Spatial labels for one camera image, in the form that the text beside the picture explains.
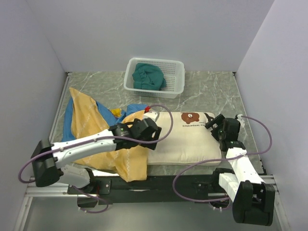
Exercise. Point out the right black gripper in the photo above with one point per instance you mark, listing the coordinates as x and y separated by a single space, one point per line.
218 120

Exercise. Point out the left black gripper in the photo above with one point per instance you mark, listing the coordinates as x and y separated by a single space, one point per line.
155 135

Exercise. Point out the cream pillow with bear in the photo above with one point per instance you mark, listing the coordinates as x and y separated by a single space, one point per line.
189 141

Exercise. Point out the blue yellow Pikachu pillowcase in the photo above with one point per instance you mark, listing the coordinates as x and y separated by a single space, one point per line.
84 116

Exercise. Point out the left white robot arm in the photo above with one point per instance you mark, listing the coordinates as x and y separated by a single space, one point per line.
51 162

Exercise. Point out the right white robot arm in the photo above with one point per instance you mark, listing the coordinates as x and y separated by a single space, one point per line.
252 198

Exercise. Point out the white plastic basket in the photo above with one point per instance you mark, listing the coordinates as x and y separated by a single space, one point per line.
174 74

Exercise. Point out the green cloth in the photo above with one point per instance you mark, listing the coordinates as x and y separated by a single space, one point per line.
148 77

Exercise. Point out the black base bar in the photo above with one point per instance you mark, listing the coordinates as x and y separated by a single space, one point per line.
113 189

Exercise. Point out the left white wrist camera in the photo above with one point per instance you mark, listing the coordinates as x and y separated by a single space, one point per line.
150 113

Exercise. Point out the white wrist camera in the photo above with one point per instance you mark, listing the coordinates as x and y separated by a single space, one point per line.
150 113
240 119

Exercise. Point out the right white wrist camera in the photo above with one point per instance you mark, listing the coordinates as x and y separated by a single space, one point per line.
240 119

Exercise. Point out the aluminium frame rail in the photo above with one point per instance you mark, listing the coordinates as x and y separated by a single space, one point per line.
269 179

